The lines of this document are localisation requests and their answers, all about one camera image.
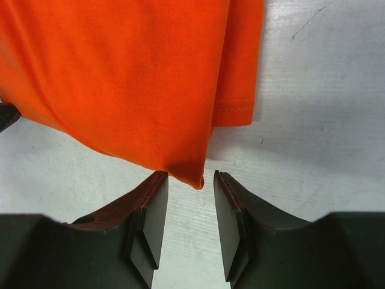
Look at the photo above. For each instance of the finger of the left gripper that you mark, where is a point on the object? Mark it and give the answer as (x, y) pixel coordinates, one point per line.
(9, 114)

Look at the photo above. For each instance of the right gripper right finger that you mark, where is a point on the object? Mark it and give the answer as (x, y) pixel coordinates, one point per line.
(263, 246)

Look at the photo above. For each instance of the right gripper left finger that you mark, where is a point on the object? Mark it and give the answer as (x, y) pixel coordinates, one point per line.
(116, 246)

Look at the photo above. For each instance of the orange t shirt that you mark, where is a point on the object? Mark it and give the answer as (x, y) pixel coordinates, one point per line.
(144, 81)

